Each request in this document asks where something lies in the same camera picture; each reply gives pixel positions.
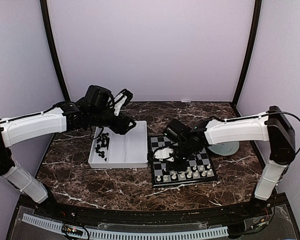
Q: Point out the black front rail base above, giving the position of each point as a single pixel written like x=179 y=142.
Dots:
x=229 y=214

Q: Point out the pile of black chess pieces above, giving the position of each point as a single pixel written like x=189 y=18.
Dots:
x=102 y=145

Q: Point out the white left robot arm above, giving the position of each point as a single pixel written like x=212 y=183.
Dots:
x=63 y=117

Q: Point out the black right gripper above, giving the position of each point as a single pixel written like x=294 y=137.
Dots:
x=181 y=167

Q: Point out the white chess king piece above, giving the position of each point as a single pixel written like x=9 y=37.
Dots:
x=189 y=175

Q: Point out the white chess rook piece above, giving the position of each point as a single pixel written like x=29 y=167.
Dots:
x=165 y=177

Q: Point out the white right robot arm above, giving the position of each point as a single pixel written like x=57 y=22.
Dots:
x=271 y=126

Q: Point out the black and grey chessboard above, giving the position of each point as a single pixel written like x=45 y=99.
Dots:
x=157 y=166

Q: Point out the white plastic parts tray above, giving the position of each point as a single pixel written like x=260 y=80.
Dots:
x=129 y=151

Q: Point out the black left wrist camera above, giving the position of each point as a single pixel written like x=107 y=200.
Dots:
x=97 y=97

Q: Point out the white chess pawn piece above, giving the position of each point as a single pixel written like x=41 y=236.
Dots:
x=174 y=176

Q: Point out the light blue flower plate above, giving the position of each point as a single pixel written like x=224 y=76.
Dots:
x=225 y=148

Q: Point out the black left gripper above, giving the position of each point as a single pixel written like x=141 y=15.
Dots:
x=121 y=126

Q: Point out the white slotted cable duct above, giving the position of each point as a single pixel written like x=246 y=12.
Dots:
x=122 y=232

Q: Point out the white chess knight piece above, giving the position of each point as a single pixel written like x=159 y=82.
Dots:
x=204 y=173

